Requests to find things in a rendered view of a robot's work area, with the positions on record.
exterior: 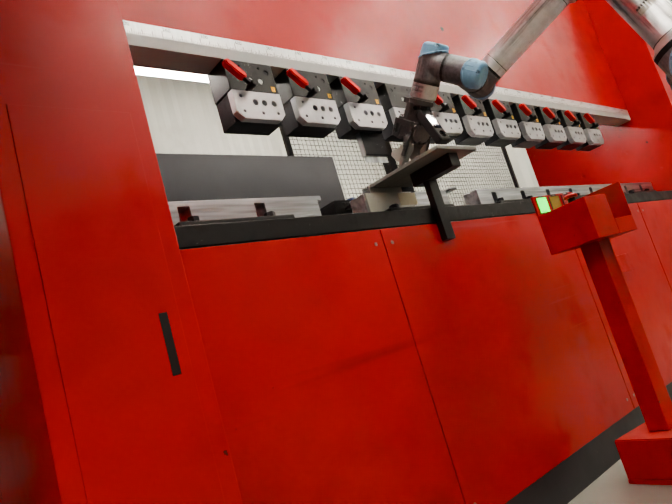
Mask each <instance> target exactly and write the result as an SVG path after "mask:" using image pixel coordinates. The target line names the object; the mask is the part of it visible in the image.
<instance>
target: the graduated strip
mask: <svg viewBox="0 0 672 504"><path fill-rule="evenodd" d="M123 24H124V28H125V32H126V33H131V34H138V35H144V36H150V37H156V38H162V39H168V40H174V41H180V42H186V43H192V44H199V45H205V46H211V47H217V48H223V49H229V50H235V51H241V52H247V53H253V54H259V55H266V56H272V57H278V58H284V59H290V60H296V61H302V62H308V63H314V64H320V65H327V66H333V67H339V68H345V69H351V70H357V71H363V72H369V73H375V74H381V75H387V76H394V77H400V78H406V79H412V80H413V79H414V75H415V72H411V71H406V70H400V69H395V68H389V67H383V66H378V65H372V64H367V63H361V62H355V61H350V60H344V59H339V58H333V57H327V56H322V55H316V54H311V53H305V52H299V51H294V50H288V49H283V48H277V47H271V46H266V45H260V44H255V43H249V42H243V41H238V40H232V39H227V38H221V37H215V36H210V35H204V34H199V33H193V32H187V31H182V30H176V29H171V28H165V27H159V26H154V25H148V24H143V23H137V22H131V21H126V20H123ZM440 84H442V85H448V86H454V87H459V86H457V85H453V84H449V83H445V82H442V81H441V82H440ZM494 93H497V94H503V95H509V96H515V97H522V98H528V99H534V100H540V101H546V102H552V103H558V104H564V105H570V106H576V107H582V108H589V109H595V110H601V111H607V112H613V113H619V114H625V115H629V113H628V111H627V110H624V109H619V108H613V107H607V106H602V105H596V104H591V103H585V102H579V101H574V100H568V99H563V98H557V97H551V96H546V95H540V94H535V93H529V92H523V91H518V90H512V89H507V88H501V87H496V88H495V91H494Z"/></svg>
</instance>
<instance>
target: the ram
mask: <svg viewBox="0 0 672 504"><path fill-rule="evenodd" d="M533 2H534V0H118V4H119V8H120V12H121V16H122V20H126V21H131V22H137V23H143V24H148V25H154V26H159V27H165V28H171V29H176V30H182V31H187V32H193V33H199V34H204V35H210V36H215V37H221V38H227V39H232V40H238V41H243V42H249V43H255V44H260V45H266V46H271V47H277V48H283V49H288V50H294V51H299V52H305V53H311V54H316V55H322V56H327V57H333V58H339V59H344V60H350V61H355V62H361V63H367V64H372V65H378V66H383V67H389V68H395V69H400V70H406V71H411V72H415V71H416V67H417V63H418V56H419V55H420V51H421V48H422V45H423V43H424V42H426V41H429V42H435V43H439V44H444V45H447V46H448V47H449V53H450V54H453V55H458V56H463V57H468V58H476V59H479V60H482V59H483V58H484V57H485V56H486V55H487V53H488V52H489V51H490V50H491V49H492V48H493V47H494V46H495V44H496V43H497V42H498V41H499V40H500V39H501V38H502V37H503V35H504V34H505V33H506V32H507V31H508V30H509V29H510V27H511V26H512V25H513V24H514V23H515V22H516V21H517V20H518V18H519V17H520V16H521V15H522V14H523V13H524V12H525V11H526V9H527V8H528V7H529V6H530V5H531V4H532V3H533ZM126 36H127V40H128V44H129V48H130V52H131V56H132V60H133V64H134V66H136V67H144V68H152V69H160V70H168V71H176V72H184V73H192V74H200V75H208V74H209V73H210V72H211V71H212V70H213V69H214V67H215V66H216V65H217V64H218V63H219V62H220V60H221V59H226V58H228V59H230V60H235V61H242V62H248V63H255V64H262V65H268V66H270V67H271V70H272V74H273V77H274V79H275V78H276V77H277V76H278V75H279V74H280V73H281V72H282V71H283V70H284V69H285V68H288V69H290V68H293V69H295V70H301V71H308V72H315V73H321V74H326V76H327V79H328V82H329V84H330V83H331V82H332V81H334V80H335V79H336V78H337V77H338V76H341V77H345V76H346V77H348V78H355V79H361V80H368V81H373V82H374V85H375V88H376V89H377V88H378V87H380V86H381V85H382V84H384V83H388V84H395V85H401V86H408V87H412V84H413V82H414V81H413V80H412V79H406V78H400V77H394V76H387V75H381V74H375V73H369V72H363V71H357V70H351V69H345V68H339V67H333V66H327V65H320V64H314V63H308V62H302V61H296V60H290V59H284V58H278V57H272V56H266V55H259V54H253V53H247V52H241V51H235V50H229V49H223V48H217V47H211V46H205V45H199V44H192V43H186V42H180V41H174V40H168V39H162V38H156V37H150V36H144V35H138V34H131V33H126ZM496 87H501V88H507V89H512V90H518V91H523V92H529V93H535V94H540V95H546V96H551V97H557V98H563V99H568V100H574V101H579V102H585V103H591V104H596V105H602V106H607V107H613V108H619V109H624V110H627V109H626V106H625V104H624V101H623V99H622V96H621V94H620V92H619V89H618V87H617V84H616V82H615V79H614V77H613V74H612V72H611V69H610V67H609V64H608V62H607V59H606V57H605V54H604V52H603V50H602V47H601V45H600V42H599V40H598V37H597V35H596V32H595V30H594V27H593V25H592V22H591V20H590V17H589V15H588V12H587V10H586V8H585V5H584V3H583V0H577V1H576V2H575V3H570V4H568V5H567V7H566V8H565V9H564V10H563V11H562V12H561V13H560V14H559V15H558V16H557V17H556V19H555V20H554V21H553V22H552V23H551V24H550V25H549V26H548V27H547V28H546V29H545V30H544V32H543V33H542V34H541V35H540V36H539V37H538V38H537V39H536V40H535V41H534V42H533V44H532V45H531V46H530V47H529V48H528V49H527V50H526V51H525V52H524V53H523V54H522V56H521V57H520V58H519V59H518V60H517V61H516V62H515V63H514V64H513V65H512V66H511V67H510V69H509V70H508V71H507V72H506V73H505V74H504V75H503V76H502V77H501V78H500V79H499V81H498V82H497V83H496ZM487 99H494V100H495V99H497V100H501V101H508V102H509V105H512V104H513V103H521V104H522V103H524V104H528V105H533V107H534V109H535V108H536V107H538V106H541V107H548V108H554V109H555V110H556V111H558V110H560V109H561V110H569V111H574V112H575V113H576V114H577V113H579V112H581V113H589V114H593V116H594V118H595V121H596V123H599V124H600V125H608V126H616V127H618V126H620V125H622V124H624V123H626V122H628V121H630V120H631V119H630V116H629V115H625V114H619V113H613V112H607V111H601V110H595V109H589V108H582V107H576V106H570V105H564V104H558V103H552V102H546V101H540V100H534V99H528V98H522V97H515V96H509V95H503V94H497V93H493V94H492V95H491V96H490V97H489V98H487ZM487 99H484V100H482V102H483V101H485V100H487Z"/></svg>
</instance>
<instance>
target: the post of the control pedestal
mask: <svg viewBox="0 0 672 504"><path fill-rule="evenodd" d="M580 248H581V251H582V253H583V256H584V259H585V261H586V264H587V267H588V269H589V272H590V275H591V277H592V280H593V283H594V285H595V288H596V291H597V294H598V296H599V299H600V302H601V304H602V307H603V310H604V312H605V315H606V318H607V320H608V323H609V326H610V328H611V331H612V334H613V336H614V339H615V342H616V344H617V347H618V350H619V353H620V355H621V358H622V361H623V363H624V366H625V369H626V371H627V374H628V377H629V379H630V382H631V385H632V387H633V390H634V393H635V395H636V398H637V401H638V403H639V406H640V409H641V411H642V414H643V417H644V420H645V422H646V425H647V428H648V430H649V431H664V430H670V429H672V402H671V399H670V396H669V394H668V391H667V388H666V386H665V383H664V381H663V378H662V375H661V373H660V370H659V368H658V365H657V362H656V360H655V357H654V355H653V352H652V349H651V347H650V344H649V341H648V339H647V336H646V334H645V331H644V328H643V326H642V323H641V321H640V318H639V315H638V313H637V310H636V308H635V305H634V302H633V300H632V297H631V294H630V292H629V289H628V287H627V284H626V281H625V279H624V276H623V274H622V271H621V268H620V266H619V263H618V261H617V258H616V255H615V253H614V250H613V247H612V245H611V242H610V240H609V238H606V239H602V240H597V241H595V242H592V243H589V244H586V245H583V246H581V247H580Z"/></svg>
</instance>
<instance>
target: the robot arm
mask: <svg viewBox="0 0 672 504"><path fill-rule="evenodd" d="M576 1H577V0H534V2H533V3H532V4H531V5H530V6H529V7H528V8H527V9H526V11H525V12H524V13H523V14H522V15H521V16H520V17H519V18H518V20H517V21H516V22H515V23H514V24H513V25H512V26H511V27H510V29H509V30H508V31H507V32H506V33H505V34H504V35H503V37H502V38H501V39H500V40H499V41H498V42H497V43H496V44H495V46H494V47H493V48H492V49H491V50H490V51H489V52H488V53H487V55H486V56H485V57H484V58H483V59H482V60H479V59H476V58H468V57H463V56H458V55H453V54H450V53H449V47H448V46H447V45H444V44H439V43H435V42H429V41H426V42H424V43H423V45H422V48H421V51H420V55H419V56H418V63H417V67H416V71H415V75H414V79H413V81H414V82H413V84H412V88H411V92H410V96H412V97H410V98H408V97H404V101H403V102H407V104H406V108H405V112H404V114H400V115H402V116H399V117H396V118H395V122H394V126H393V131H392V135H394V136H396V138H399V139H404V141H403V142H402V143H401V146H400V148H398V149H394V150H393V151H392V153H391V156H392V157H393V158H394V159H395V160H397V161H398V162H399V167H400V166H402V165H404V164H405V163H407V162H409V158H410V159H411V160H412V159H414V158H416V157H417V156H419V155H421V154H422V153H424V152H426V151H427V150H428V149H429V145H430V136H431V138H432V139H433V140H434V142H435V143H436V144H444V145H446V144H447V143H448V142H449V141H450V137H449V136H448V134H447V133H446V132H445V130H444V129H443V128H442V126H441V125H440V124H439V122H438V121H437V120H436V118H435V117H434V116H433V115H432V113H431V112H430V111H429V110H426V109H427V107H433V106H434V102H433V101H436V98H437V94H438V90H439V86H440V82H441V81H442V82H445V83H449V84H453V85H457V86H459V87H460V88H461V89H463V90H464V91H466V92H467V93H468V94H469V95H470V96H471V97H473V98H476V99H479V100H484V99H487V98H489V97H490V96H491V95H492V94H493V93H494V91H495V88H496V83H497V82H498V81H499V79H500V78H501V77H502V76H503V75H504V74H505V73H506V72H507V71H508V70H509V69H510V67H511V66H512V65H513V64H514V63H515V62H516V61H517V60H518V59H519V58H520V57H521V56H522V54H523V53H524V52H525V51H526V50H527V49H528V48H529V47H530V46H531V45H532V44H533V42H534V41H535V40H536V39H537V38H538V37H539V36H540V35H541V34H542V33H543V32H544V30H545V29H546V28H547V27H548V26H549V25H550V24H551V23H552V22H553V21H554V20H555V19H556V17H557V16H558V15H559V14H560V13H561V12H562V11H563V10H564V9H565V8H566V7H567V5H568V4H570V3H575V2H576ZM606 1H607V2H608V3H609V4H610V6H611V7H612V8H613V9H614V10H615V11H616V12H617V13H618V14H619V15H620V16H621V17H622V18H623V19H624V20H625V21H626V22H627V23H628V24H629V25H630V26H631V27H632V28H633V29H634V30H635V31H636V32H637V33H638V34H639V35H640V37H641V38H642V39H643V40H644V41H645V42H646V43H647V44H648V45H649V46H650V47H651V48H652V49H653V50H654V57H653V61H654V62H655V63H656V64H657V65H658V66H659V68H660V69H661V70H662V71H663V72H664V73H665V75H666V81H667V83H668V84H669V85H670V88H671V90H672V3H671V2H670V1H669V0H606ZM403 115H404V116H403ZM395 125H396V126H395ZM394 129H395V130H394ZM410 143H411V144H410ZM413 144H414V147H413Z"/></svg>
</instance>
